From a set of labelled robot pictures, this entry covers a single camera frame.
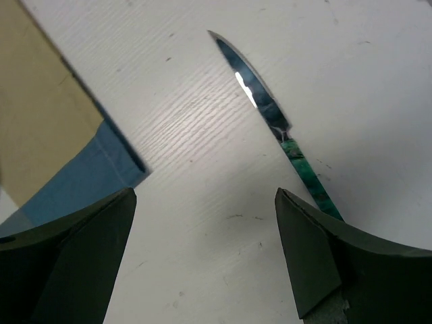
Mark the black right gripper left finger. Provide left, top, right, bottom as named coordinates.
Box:
left=1, top=188, right=136, bottom=323

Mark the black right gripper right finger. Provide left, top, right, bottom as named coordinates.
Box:
left=275, top=189, right=431, bottom=323

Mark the blue tan white cloth napkin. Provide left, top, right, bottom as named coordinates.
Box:
left=1, top=1, right=149, bottom=237

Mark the knife with teal handle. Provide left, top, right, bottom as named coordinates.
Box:
left=209, top=30, right=343, bottom=220

